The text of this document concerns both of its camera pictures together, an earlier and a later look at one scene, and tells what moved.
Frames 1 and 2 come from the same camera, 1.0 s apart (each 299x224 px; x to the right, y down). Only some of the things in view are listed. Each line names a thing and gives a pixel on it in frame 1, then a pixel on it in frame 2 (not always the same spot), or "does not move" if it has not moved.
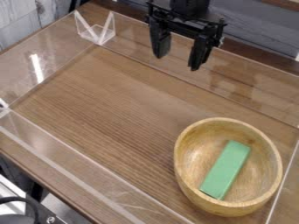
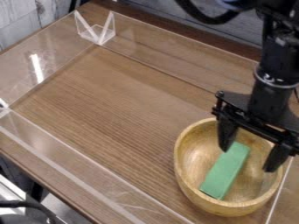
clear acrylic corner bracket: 96,33 does not move
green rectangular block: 225,170 does not move
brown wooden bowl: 200,146 does not move
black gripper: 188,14 → 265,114
